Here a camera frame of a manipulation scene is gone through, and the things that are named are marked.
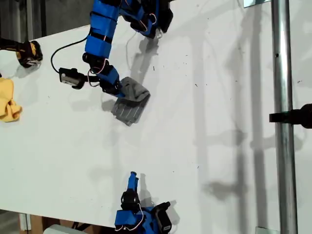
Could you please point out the white box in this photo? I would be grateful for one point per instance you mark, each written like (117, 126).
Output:
(58, 229)

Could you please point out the yellow cloth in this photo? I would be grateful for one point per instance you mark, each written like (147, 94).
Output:
(7, 102)

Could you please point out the steel post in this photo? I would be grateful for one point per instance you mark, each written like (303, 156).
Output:
(282, 73)

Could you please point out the black clamp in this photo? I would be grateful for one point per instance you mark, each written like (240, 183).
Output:
(292, 117)

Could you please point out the short black camera stalk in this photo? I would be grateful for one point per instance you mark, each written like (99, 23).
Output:
(91, 78)

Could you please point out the black camera box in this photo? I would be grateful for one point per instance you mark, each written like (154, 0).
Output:
(164, 219)
(70, 78)

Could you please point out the grey striped towel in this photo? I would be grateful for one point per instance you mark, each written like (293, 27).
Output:
(132, 107)

